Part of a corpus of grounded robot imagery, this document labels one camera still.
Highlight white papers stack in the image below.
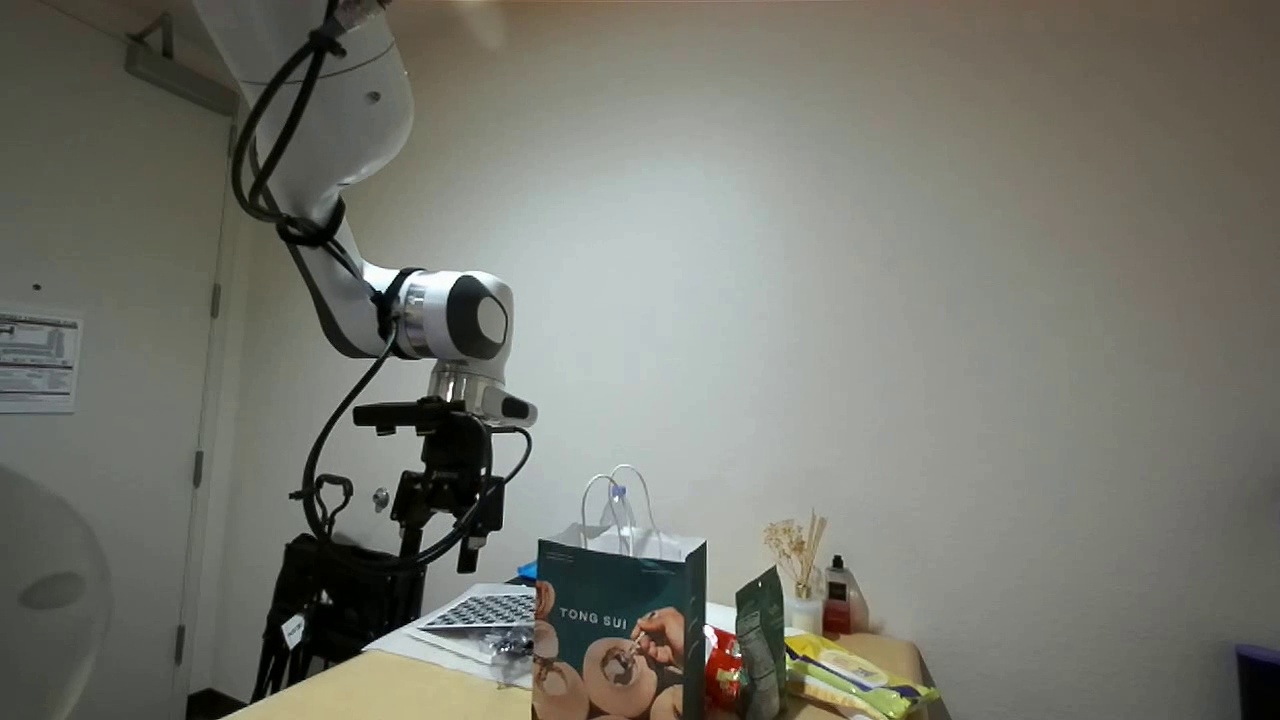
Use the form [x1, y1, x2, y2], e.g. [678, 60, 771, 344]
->
[366, 576, 539, 692]

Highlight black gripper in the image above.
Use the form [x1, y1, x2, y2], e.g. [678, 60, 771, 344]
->
[392, 422, 509, 576]

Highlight colourful cardboard box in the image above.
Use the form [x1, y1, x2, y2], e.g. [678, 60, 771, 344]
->
[531, 462, 711, 720]

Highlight reed diffuser with sticks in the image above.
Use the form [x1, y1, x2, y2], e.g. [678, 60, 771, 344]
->
[761, 511, 831, 640]

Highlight dark blue box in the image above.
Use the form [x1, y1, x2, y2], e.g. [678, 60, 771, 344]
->
[1233, 640, 1280, 720]

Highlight white paper notice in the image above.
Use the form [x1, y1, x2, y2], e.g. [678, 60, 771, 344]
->
[0, 310, 88, 415]

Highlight red snack packet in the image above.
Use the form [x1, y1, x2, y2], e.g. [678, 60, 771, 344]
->
[701, 622, 744, 713]

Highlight white keyboard with dark keys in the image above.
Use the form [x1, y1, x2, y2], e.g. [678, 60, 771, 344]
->
[417, 589, 539, 640]

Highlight yellow green snack packets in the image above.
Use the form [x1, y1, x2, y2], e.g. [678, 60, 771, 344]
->
[782, 629, 954, 720]

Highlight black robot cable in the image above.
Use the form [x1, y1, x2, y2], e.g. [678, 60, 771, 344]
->
[231, 0, 537, 580]

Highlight dark small bottle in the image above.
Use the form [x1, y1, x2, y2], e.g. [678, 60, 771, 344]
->
[819, 551, 871, 640]

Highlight dark green standing packet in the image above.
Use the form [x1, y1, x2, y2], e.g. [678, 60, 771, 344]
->
[733, 567, 793, 720]

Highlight white door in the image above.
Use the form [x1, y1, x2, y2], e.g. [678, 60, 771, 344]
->
[0, 76, 239, 720]

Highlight grey door closer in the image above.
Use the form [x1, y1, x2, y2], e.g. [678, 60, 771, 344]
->
[126, 16, 243, 120]

